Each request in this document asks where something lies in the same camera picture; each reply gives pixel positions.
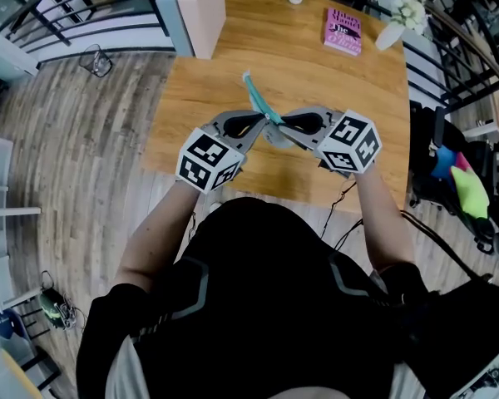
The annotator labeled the black office chair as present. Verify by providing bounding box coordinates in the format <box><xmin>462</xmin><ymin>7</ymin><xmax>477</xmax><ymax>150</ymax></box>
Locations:
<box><xmin>409</xmin><ymin>100</ymin><xmax>499</xmax><ymax>257</ymax></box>

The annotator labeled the blue divider panel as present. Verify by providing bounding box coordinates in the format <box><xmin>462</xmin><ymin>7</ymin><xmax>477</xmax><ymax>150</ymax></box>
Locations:
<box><xmin>156</xmin><ymin>0</ymin><xmax>195</xmax><ymax>57</ymax></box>

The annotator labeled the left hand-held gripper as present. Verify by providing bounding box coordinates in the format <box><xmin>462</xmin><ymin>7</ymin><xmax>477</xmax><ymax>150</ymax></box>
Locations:
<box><xmin>175</xmin><ymin>110</ymin><xmax>271</xmax><ymax>195</ymax></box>

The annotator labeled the black green floor device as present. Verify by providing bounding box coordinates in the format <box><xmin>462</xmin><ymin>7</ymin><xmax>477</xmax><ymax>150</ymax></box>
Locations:
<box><xmin>39</xmin><ymin>270</ymin><xmax>78</xmax><ymax>332</ymax></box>

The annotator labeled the yellow stool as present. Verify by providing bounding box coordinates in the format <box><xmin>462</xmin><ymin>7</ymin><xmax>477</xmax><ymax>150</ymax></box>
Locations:
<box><xmin>0</xmin><ymin>349</ymin><xmax>42</xmax><ymax>399</ymax></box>

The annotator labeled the person's black clothed body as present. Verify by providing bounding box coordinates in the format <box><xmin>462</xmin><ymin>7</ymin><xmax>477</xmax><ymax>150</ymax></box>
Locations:
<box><xmin>75</xmin><ymin>196</ymin><xmax>442</xmax><ymax>399</ymax></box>

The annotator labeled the light blue pouch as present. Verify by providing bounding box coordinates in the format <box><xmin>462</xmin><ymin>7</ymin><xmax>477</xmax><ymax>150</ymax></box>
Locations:
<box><xmin>241</xmin><ymin>69</ymin><xmax>296</xmax><ymax>149</ymax></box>

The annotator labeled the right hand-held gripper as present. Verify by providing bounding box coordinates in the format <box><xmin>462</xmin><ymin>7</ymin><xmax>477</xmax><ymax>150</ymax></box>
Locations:
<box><xmin>280</xmin><ymin>106</ymin><xmax>383</xmax><ymax>179</ymax></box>

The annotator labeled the blue cloth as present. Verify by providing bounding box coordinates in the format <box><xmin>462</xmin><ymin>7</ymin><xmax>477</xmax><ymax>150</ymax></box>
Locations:
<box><xmin>431</xmin><ymin>145</ymin><xmax>458</xmax><ymax>180</ymax></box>

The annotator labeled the blue stool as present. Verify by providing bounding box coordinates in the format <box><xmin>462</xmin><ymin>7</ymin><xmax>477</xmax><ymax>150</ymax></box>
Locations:
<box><xmin>0</xmin><ymin>305</ymin><xmax>62</xmax><ymax>394</ymax></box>

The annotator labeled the neon yellow cushion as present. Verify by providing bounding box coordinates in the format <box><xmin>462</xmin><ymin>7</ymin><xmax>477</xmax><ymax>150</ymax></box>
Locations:
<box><xmin>451</xmin><ymin>165</ymin><xmax>491</xmax><ymax>219</ymax></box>

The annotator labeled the person's right forearm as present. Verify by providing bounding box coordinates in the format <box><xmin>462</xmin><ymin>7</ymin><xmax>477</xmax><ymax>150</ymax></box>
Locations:
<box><xmin>353</xmin><ymin>162</ymin><xmax>417</xmax><ymax>272</ymax></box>

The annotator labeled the black wire waste basket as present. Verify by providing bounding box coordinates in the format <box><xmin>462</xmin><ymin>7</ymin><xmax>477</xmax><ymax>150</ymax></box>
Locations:
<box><xmin>78</xmin><ymin>43</ymin><xmax>113</xmax><ymax>78</ymax></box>

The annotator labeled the pink book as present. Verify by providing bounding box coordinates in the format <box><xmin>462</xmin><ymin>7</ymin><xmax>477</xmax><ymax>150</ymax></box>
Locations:
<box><xmin>323</xmin><ymin>7</ymin><xmax>363</xmax><ymax>57</ymax></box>

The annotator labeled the person's left forearm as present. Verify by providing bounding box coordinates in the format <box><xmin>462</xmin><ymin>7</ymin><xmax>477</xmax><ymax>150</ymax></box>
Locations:
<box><xmin>115</xmin><ymin>179</ymin><xmax>200</xmax><ymax>294</ymax></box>

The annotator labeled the white vase with flowers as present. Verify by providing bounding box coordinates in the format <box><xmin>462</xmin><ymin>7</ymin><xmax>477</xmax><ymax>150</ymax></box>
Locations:
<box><xmin>374</xmin><ymin>0</ymin><xmax>429</xmax><ymax>52</ymax></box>

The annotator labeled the black floor cable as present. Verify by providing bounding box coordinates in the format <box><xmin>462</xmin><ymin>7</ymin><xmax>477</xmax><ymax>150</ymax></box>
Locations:
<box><xmin>319</xmin><ymin>180</ymin><xmax>365</xmax><ymax>251</ymax></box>

